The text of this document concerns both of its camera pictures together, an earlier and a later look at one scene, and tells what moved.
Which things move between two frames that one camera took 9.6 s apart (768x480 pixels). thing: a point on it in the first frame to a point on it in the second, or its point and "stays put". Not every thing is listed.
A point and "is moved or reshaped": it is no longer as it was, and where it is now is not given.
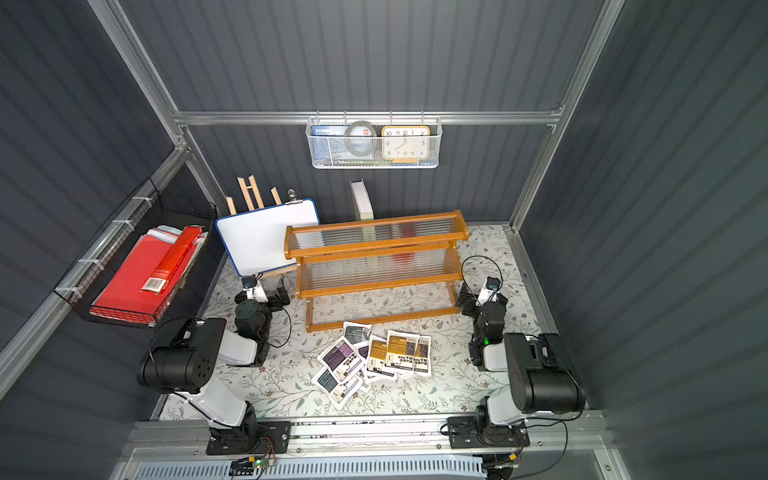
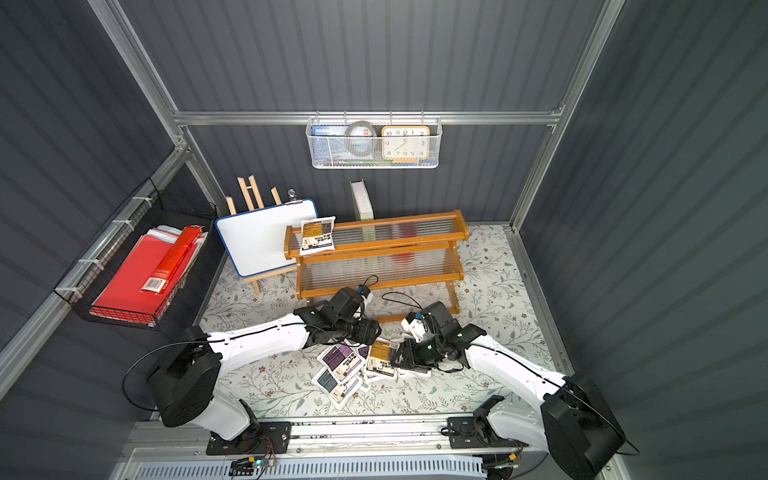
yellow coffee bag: (376, 362) stays put
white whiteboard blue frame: (255, 241) stays put
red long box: (186, 238) stays put
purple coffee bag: (341, 359) stays put
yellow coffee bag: (409, 352) is moved or reshaped
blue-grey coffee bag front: (337, 392) stays put
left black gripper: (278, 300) to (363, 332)
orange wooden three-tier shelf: (378, 271) stays put
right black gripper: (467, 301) to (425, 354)
